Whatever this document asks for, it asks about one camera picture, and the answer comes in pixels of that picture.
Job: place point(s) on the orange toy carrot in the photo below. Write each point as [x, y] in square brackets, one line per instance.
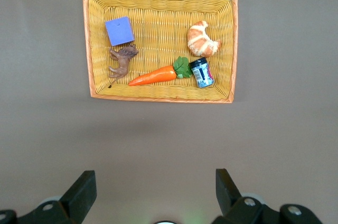
[155, 76]

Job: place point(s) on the brown table cloth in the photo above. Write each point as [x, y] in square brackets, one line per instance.
[39, 129]

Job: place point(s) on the purple foam cube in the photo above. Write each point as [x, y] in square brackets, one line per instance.
[120, 32]

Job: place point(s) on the orange-rimmed wicker tray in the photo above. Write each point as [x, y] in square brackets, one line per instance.
[158, 36]

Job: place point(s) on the toy croissant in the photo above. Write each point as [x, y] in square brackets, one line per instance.
[198, 39]

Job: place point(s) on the small blue-labelled jar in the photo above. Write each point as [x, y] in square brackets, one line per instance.
[202, 74]

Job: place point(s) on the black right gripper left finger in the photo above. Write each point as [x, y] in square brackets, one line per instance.
[68, 208]

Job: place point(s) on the brown toy lion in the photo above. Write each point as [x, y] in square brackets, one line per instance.
[123, 61]

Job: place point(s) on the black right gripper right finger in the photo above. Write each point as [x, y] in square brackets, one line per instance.
[245, 213]

